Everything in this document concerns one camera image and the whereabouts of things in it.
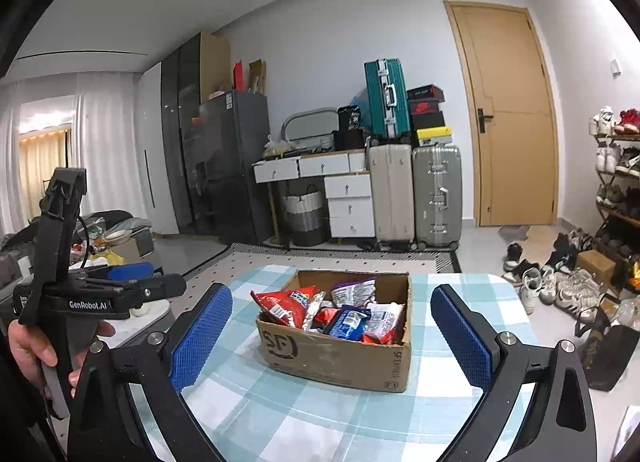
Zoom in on stack of shoe boxes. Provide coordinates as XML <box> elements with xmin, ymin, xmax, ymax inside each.
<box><xmin>407</xmin><ymin>84</ymin><xmax>452</xmax><ymax>147</ymax></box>

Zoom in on white curtain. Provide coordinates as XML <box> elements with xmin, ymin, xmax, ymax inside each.
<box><xmin>1</xmin><ymin>72</ymin><xmax>146</xmax><ymax>234</ymax></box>

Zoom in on wooden door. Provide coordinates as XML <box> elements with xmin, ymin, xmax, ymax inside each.
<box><xmin>445</xmin><ymin>1</ymin><xmax>559</xmax><ymax>227</ymax></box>

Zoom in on white drawer desk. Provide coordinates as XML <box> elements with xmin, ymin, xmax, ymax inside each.
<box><xmin>253</xmin><ymin>150</ymin><xmax>375</xmax><ymax>239</ymax></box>

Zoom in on checkered tablecloth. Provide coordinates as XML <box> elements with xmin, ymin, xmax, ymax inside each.
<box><xmin>182</xmin><ymin>265</ymin><xmax>537</xmax><ymax>461</ymax></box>

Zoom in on dotted floor rug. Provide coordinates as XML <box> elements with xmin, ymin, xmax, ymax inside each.
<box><xmin>171</xmin><ymin>243</ymin><xmax>461</xmax><ymax>312</ymax></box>

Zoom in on red yellow snack bag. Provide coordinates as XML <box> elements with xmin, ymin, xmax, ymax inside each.
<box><xmin>360</xmin><ymin>330</ymin><xmax>402</xmax><ymax>345</ymax></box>

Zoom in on SF cardboard box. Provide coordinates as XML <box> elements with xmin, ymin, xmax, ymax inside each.
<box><xmin>256</xmin><ymin>269</ymin><xmax>412</xmax><ymax>393</ymax></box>

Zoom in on white red snack pack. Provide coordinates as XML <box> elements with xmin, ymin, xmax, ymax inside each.
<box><xmin>363</xmin><ymin>303</ymin><xmax>404</xmax><ymax>335</ymax></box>

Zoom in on small brown floor box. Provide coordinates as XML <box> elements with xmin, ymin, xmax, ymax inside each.
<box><xmin>576</xmin><ymin>249</ymin><xmax>616</xmax><ymax>284</ymax></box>

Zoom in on black tote bag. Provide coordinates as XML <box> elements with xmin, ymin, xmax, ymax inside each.
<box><xmin>574</xmin><ymin>307</ymin><xmax>639</xmax><ymax>392</ymax></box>

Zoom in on teal suitcase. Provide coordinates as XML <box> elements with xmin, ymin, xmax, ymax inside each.
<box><xmin>363</xmin><ymin>58</ymin><xmax>411</xmax><ymax>143</ymax></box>

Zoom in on red triangular chip bag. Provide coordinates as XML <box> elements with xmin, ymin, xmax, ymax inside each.
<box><xmin>250</xmin><ymin>285</ymin><xmax>324</xmax><ymax>329</ymax></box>

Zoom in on woven laundry basket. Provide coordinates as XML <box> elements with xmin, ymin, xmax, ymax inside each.
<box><xmin>283</xmin><ymin>185</ymin><xmax>330</xmax><ymax>247</ymax></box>

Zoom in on wooden shoe rack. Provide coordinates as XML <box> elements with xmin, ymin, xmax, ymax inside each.
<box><xmin>588</xmin><ymin>105</ymin><xmax>639</xmax><ymax>291</ymax></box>

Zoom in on beige suitcase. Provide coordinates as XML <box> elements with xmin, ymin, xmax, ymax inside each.
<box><xmin>368</xmin><ymin>144</ymin><xmax>416</xmax><ymax>244</ymax></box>

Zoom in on left hand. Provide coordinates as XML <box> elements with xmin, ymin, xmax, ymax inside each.
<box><xmin>6</xmin><ymin>317</ymin><xmax>117</xmax><ymax>400</ymax></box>

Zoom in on red black snack pack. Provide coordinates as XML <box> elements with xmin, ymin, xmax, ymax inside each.
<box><xmin>312</xmin><ymin>307</ymin><xmax>340</xmax><ymax>329</ymax></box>

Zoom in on dark grey refrigerator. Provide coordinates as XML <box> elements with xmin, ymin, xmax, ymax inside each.
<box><xmin>186</xmin><ymin>90</ymin><xmax>273</xmax><ymax>244</ymax></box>

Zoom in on blue cookie pack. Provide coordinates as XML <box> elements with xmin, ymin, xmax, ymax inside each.
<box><xmin>323</xmin><ymin>305</ymin><xmax>371</xmax><ymax>341</ymax></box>

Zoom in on silver suitcase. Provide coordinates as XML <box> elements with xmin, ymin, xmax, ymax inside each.
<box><xmin>412</xmin><ymin>145</ymin><xmax>463</xmax><ymax>249</ymax></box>

